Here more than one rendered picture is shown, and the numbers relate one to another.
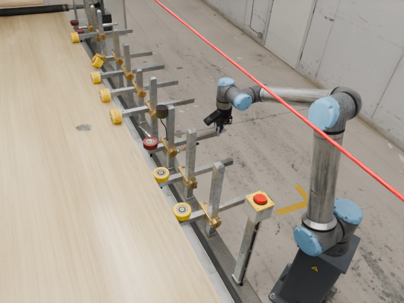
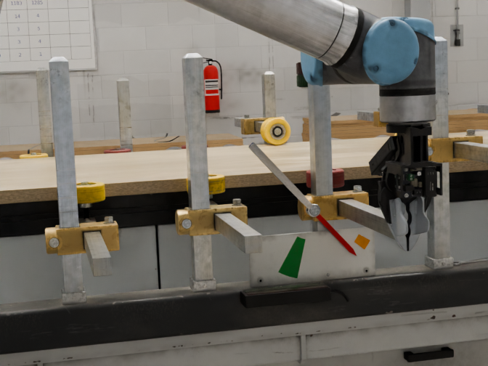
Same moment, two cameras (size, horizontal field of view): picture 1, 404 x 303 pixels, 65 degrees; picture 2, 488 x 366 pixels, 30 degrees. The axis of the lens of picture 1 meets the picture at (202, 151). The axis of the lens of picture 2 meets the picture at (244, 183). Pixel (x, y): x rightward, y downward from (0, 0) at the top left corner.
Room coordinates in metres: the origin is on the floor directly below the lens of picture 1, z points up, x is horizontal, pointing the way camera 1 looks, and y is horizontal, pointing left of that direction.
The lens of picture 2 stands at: (1.76, -1.59, 1.12)
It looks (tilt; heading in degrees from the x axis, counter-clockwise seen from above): 7 degrees down; 107
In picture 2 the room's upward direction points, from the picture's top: 2 degrees counter-clockwise
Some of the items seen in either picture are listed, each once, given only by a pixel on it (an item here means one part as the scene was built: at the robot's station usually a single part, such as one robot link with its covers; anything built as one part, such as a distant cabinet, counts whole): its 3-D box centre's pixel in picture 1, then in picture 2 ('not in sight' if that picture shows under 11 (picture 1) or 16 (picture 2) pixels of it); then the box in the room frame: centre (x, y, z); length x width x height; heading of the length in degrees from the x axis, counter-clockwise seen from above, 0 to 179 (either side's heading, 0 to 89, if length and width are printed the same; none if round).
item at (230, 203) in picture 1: (219, 207); (93, 244); (1.00, -0.11, 0.82); 0.44 x 0.03 x 0.04; 120
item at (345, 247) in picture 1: (332, 235); not in sight; (1.02, -0.71, 0.65); 0.19 x 0.19 x 0.10
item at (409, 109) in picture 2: (223, 103); (409, 110); (1.57, -0.10, 1.05); 0.10 x 0.09 x 0.05; 30
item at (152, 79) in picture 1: (154, 113); (437, 155); (1.58, 0.30, 0.93); 0.04 x 0.04 x 0.48; 30
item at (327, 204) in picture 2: (168, 146); (332, 205); (1.38, 0.19, 0.85); 0.14 x 0.06 x 0.05; 30
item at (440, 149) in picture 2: (152, 109); (447, 149); (1.60, 0.32, 0.95); 0.14 x 0.06 x 0.05; 30
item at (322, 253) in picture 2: (176, 164); (313, 256); (1.35, 0.14, 0.75); 0.26 x 0.01 x 0.10; 30
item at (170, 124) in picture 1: (170, 142); (321, 182); (1.36, 0.18, 0.90); 0.04 x 0.04 x 0.48; 30
